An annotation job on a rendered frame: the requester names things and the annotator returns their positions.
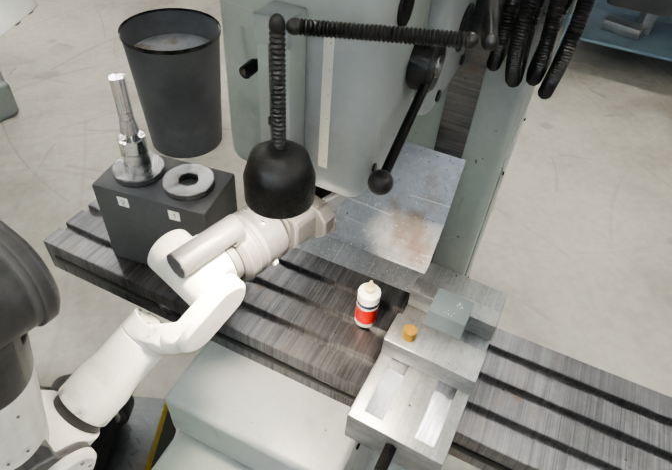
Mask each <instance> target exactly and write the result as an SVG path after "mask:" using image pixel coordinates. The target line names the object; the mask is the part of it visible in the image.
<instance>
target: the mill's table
mask: <svg viewBox="0 0 672 470"><path fill-rule="evenodd" d="M88 207H89V210H88V211H84V210H81V211H80V212H78V213H77V214H76V215H75V216H73V217H72V218H71V219H69V220H68V221H67V222H66V225H67V228H66V229H65V230H64V229H62V228H58V229H57V230H55V231H54V232H53V233H52V234H50V235H49V236H48V237H47V238H45V239H44V240H43V242H44V244H45V246H46V248H47V250H48V253H49V255H50V257H51V259H52V261H53V264H54V266H55V267H58V268H60V269H62V270H64V271H66V272H68V273H70V274H72V275H74V276H76V277H79V278H81V279H83V280H85V281H87V282H89V283H91V284H93V285H95V286H97V287H100V288H102V289H104V290H106V291H108V292H110V293H112V294H114V295H116V296H118V297H120V298H123V299H125V300H127V301H129V302H131V303H133V304H135V305H137V306H139V307H141V308H144V309H146V310H148V311H150V312H152V313H154V314H156V315H158V316H160V317H162V318H164V319H167V320H169V321H171V322H178V320H179V319H180V318H181V317H182V316H183V315H184V314H185V312H186V311H187V310H188V309H189V308H190V307H191V306H190V305H189V304H188V303H187V302H185V301H184V300H183V299H182V298H181V297H180V296H179V295H178V294H177V293H176V292H175V291H174V290H173V289H172V288H171V287H170V286H169V285H168V284H167V283H166V282H165V281H164V280H163V279H162V278H161V277H160V276H158V275H157V274H156V273H155V272H154V271H153V270H152V269H151V268H150V267H149V265H146V264H143V263H139V262H136V261H132V260H129V259H126V258H122V257H119V256H116V255H115V253H114V250H113V247H112V244H111V241H110V238H109V235H108V232H107V229H106V226H105V223H104V220H103V217H102V214H101V211H100V208H99V205H98V202H97V199H95V200H94V201H92V202H91V203H90V204H88ZM278 261H279V263H278V264H276V265H275V266H273V265H271V266H270V267H268V268H267V269H266V270H264V271H263V272H262V273H260V274H259V275H258V276H256V277H255V278H254V279H252V280H251V281H248V282H247V281H242V280H241V281H242V282H244V284H245V296H244V298H243V300H242V302H241V304H240V305H239V306H238V308H237V309H236V310H235V311H234V312H233V314H232V315H231V316H230V317H229V318H228V319H227V321H226V322H225V323H224V324H223V325H222V326H221V327H220V329H219V330H218V331H217V332H216V333H215V334H214V336H213V337H212V338H211V339H210V340H211V341H213V342H215V343H217V344H219V345H221V346H223V347H225V348H227V349H229V350H232V351H234V352H236V353H238V354H240V355H242V356H244V357H246V358H248V359H250V360H252V361H255V362H257V363H259V364H261V365H263V366H265V367H267V368H269V369H271V370H273V371H276V372H278V373H280V374H282V375H284V376H286V377H288V378H290V379H292V380H294V381H296V382H299V383H301V384H303V385H305V386H307V387H309V388H311V389H313V390H315V391H317V392H320V393H322V394H324V395H326V396H328V397H330V398H332V399H334V400H336V401H338V402H340V403H343V404H345V405H347V406H349V407H351V406H352V404H353V403H354V401H355V399H356V397H357V395H358V394H359V392H360V390H361V388H362V386H363V384H364V383H365V381H366V379H367V377H368V375H369V374H370V372H371V370H372V368H373V366H374V364H375V363H376V361H377V359H378V357H379V355H380V354H381V350H382V345H383V341H384V338H385V336H386V334H387V332H388V330H389V329H390V327H391V325H392V323H393V321H394V320H395V318H396V316H397V314H398V313H401V314H403V312H404V310H405V308H406V306H407V305H408V300H409V296H410V293H408V292H406V291H403V290H401V289H398V288H396V287H393V286H391V285H388V284H386V283H383V282H381V281H378V280H376V279H373V278H371V277H368V276H366V275H363V274H361V273H358V272H356V271H353V270H351V269H348V268H346V267H343V266H341V265H338V264H336V263H333V262H331V261H328V260H326V259H323V258H321V257H318V256H316V255H313V254H311V253H308V252H306V251H303V250H301V249H298V248H292V247H290V246H289V250H288V252H287V253H286V254H285V255H284V256H283V257H281V258H280V259H279V260H278ZM371 280H372V281H373V284H376V285H377V286H378V287H379V288H380V290H381V296H380V302H379V307H378V313H377V318H376V322H375V324H374V325H373V326H371V327H368V328H364V327H361V326H359V325H358V324H357V323H356V322H355V319H354V318H355V309H356V302H357V296H358V289H359V287H360V286H361V285H362V284H364V283H369V282H370V281H371ZM448 454H449V455H452V456H454V457H456V458H458V459H460V460H462V461H464V462H466V463H468V464H470V465H472V466H475V467H477V468H479V469H481V470H672V397H669V396H667V395H664V394H662V393H659V392H657V391H654V390H652V389H649V388H647V387H644V386H642V385H639V384H637V383H634V382H632V381H629V380H627V379H624V378H622V377H619V376H617V375H614V374H612V373H609V372H607V371H604V370H602V369H599V368H596V367H594V366H591V365H589V364H586V363H584V362H581V361H579V360H576V359H574V358H571V357H569V356H566V355H564V354H561V353H559V352H556V351H554V350H551V349H549V348H546V347H544V346H541V345H539V344H536V343H534V342H531V341H529V340H526V339H524V338H521V337H519V336H516V335H514V334H511V333H509V332H506V331H504V330H501V329H499V328H496V330H495V332H494V334H493V336H492V339H491V341H490V343H489V346H488V348H487V351H486V357H485V360H484V362H483V365H482V368H481V370H480V373H479V376H478V378H477V381H476V383H475V385H474V388H473V390H472V392H471V394H470V396H469V399H468V401H467V404H466V407H465V409H464V412H463V415H462V417H461V420H460V423H459V425H458V428H457V430H456V433H455V436H454V438H453V441H452V444H451V446H450V449H449V452H448Z"/></svg>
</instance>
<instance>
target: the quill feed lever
mask: <svg viewBox="0 0 672 470"><path fill-rule="evenodd" d="M446 51H447V47H445V48H444V47H443V46H442V47H439V46H437V47H435V46H434V45H433V46H432V47H431V46H430V45H429V46H426V45H424V46H422V45H421V44H420V45H419V46H418V45H417V44H415V45H414V47H413V50H412V52H411V55H410V59H409V63H408V67H407V73H406V83H407V84H408V87H409V88H410V89H413V90H417V92H416V94H415V97H414V99H413V101H412V103H411V105H410V107H409V109H408V112H407V114H406V116H405V118H404V120H403V122H402V125H401V127H400V129H399V131H398V133H397V135H396V138H395V140H394V142H393V144H392V146H391V148H390V151H389V153H388V155H387V157H386V159H385V161H384V164H383V166H382V168H381V169H378V170H375V171H373V172H372V173H371V174H370V176H369V177H368V182H367V183H368V188H369V190H370V191H371V192H372V193H373V194H375V195H379V196H382V195H386V194H388V193H389V192H390V191H391V190H392V188H393V185H394V180H393V177H392V175H391V174H390V173H391V171H392V169H393V167H394V165H395V162H396V160H397V158H398V156H399V154H400V151H401V149H402V147H403V145H404V143H405V140H406V138H407V136H408V134H409V132H410V129H411V127H412V125H413V123H414V121H415V118H416V116H417V114H418V112H419V110H420V107H421V105H422V103H423V101H424V99H425V96H426V94H427V93H428V92H429V91H432V90H433V89H434V87H435V85H436V83H437V81H438V79H439V76H440V74H441V71H442V68H443V64H444V61H445V56H446Z"/></svg>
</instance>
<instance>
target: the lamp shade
mask: <svg viewBox="0 0 672 470"><path fill-rule="evenodd" d="M315 182H316V173H315V170H314V167H313V164H312V162H311V159H310V156H309V154H308V152H307V150H306V149H305V148H304V147H303V146H302V145H300V144H298V143H296V142H294V141H290V140H286V147H285V148H284V149H283V150H276V149H274V148H273V147H272V140H268V141H264V142H262V143H260V144H258V145H256V146H255V147H254V148H253V149H252V150H251V152H250V154H249V157H248V160H247V163H246V166H245V169H244V172H243V185H244V198H245V202H246V204H247V206H248V207H249V208H250V209H251V210H252V211H253V212H254V213H256V214H258V215H260V216H262V217H265V218H269V219H289V218H294V217H297V216H299V215H301V214H303V213H305V212H306V211H307V210H308V209H309V208H310V207H311V206H312V204H313V203H314V199H315Z"/></svg>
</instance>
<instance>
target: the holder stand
mask: <svg viewBox="0 0 672 470"><path fill-rule="evenodd" d="M150 157H151V161H152V167H151V169H150V170H149V171H147V172H146V173H143V174H137V175H135V174H130V173H128V172H127V171H126V170H125V167H124V164H123V160H122V156H120V157H119V158H118V159H117V160H116V161H115V162H114V163H113V164H112V165H111V166H110V167H109V168H108V169H107V170H106V171H105V172H104V173H103V174H102V175H101V176H100V177H99V178H98V179H97V180H96V181H95V182H94V183H93V184H92V187H93V190H94V193H95V196H96V199H97V202H98V205H99V208H100V211H101V214H102V217H103V220H104V223H105V226H106V229H107V232H108V235H109V238H110V241H111V244H112V247H113V250H114V253H115V255H116V256H119V257H122V258H126V259H129V260H132V261H136V262H139V263H143V264H146V265H148V262H147V260H148V255H149V252H150V250H151V248H152V247H153V245H154V244H155V243H156V241H157V240H158V239H160V238H161V237H162V236H163V235H165V234H166V233H168V232H170V231H173V230H177V229H183V230H185V231H186V232H188V233H189V234H190V235H191V236H192V237H194V236H196V235H197V234H200V233H201V232H203V231H204V230H206V229H208V228H209V227H211V226H212V225H214V224H215V223H217V222H218V221H220V220H222V219H223V218H225V217H226V216H228V215H230V214H233V213H235V212H236V211H238V209H237V198H236V187H235V176H234V174H233V173H229V172H225V171H221V170H217V169H213V168H209V167H205V166H203V165H199V164H193V163H189V162H185V161H181V160H177V159H173V158H169V157H165V156H161V155H157V154H154V153H152V152H150Z"/></svg>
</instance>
